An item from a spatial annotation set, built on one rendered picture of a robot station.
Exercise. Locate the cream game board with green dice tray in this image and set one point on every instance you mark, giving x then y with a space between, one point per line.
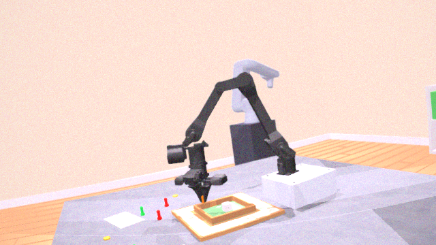
213 213

